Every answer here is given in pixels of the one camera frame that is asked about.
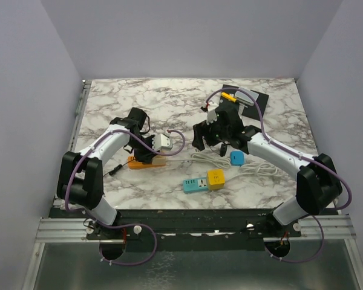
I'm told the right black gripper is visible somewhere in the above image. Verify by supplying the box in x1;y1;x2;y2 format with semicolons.
192;116;231;150

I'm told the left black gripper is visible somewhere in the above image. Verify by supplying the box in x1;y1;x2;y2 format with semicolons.
128;137;160;166

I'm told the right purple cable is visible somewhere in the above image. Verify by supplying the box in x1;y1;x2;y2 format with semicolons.
204;86;353;263

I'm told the teal power strip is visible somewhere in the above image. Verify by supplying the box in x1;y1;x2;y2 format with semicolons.
182;178;209;194

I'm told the grey rectangular box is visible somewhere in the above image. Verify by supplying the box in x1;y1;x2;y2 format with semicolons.
234;88;259;106

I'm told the blue flat charger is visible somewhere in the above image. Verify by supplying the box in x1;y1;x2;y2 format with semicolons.
229;150;245;166

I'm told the white teal-strip cable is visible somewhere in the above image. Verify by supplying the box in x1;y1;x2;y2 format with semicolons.
225;159;285;182

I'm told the orange power strip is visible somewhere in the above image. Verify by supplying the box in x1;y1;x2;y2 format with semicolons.
127;156;154;170

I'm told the yellow handled screwdriver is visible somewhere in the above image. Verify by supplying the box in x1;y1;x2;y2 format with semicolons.
221;92;237;103

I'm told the beige cube socket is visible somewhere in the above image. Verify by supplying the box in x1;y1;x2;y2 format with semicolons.
151;155;167;167

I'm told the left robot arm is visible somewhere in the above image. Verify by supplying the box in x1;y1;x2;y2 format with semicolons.
57;108;155;239

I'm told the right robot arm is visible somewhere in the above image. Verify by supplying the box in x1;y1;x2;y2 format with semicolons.
192;103;342;236

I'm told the black power adapter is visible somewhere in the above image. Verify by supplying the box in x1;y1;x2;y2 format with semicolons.
134;153;153;164

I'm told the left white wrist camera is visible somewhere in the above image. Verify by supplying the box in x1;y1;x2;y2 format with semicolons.
152;134;173;151

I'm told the black plug adapter with cable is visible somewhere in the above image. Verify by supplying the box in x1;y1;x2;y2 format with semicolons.
206;140;230;157

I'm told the yellow cube socket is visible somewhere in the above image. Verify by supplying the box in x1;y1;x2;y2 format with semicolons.
206;169;226;190

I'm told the aluminium frame rail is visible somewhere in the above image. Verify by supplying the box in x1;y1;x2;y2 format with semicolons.
35;214;357;243

